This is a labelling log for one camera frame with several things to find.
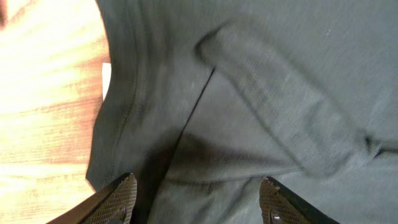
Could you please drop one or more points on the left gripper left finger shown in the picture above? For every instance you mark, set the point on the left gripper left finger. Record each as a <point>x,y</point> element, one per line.
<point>112,204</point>

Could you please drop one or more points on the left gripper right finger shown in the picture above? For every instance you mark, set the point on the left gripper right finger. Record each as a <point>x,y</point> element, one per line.
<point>280,205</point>

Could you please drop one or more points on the black t-shirt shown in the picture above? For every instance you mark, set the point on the black t-shirt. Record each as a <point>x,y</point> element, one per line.
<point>208,98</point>

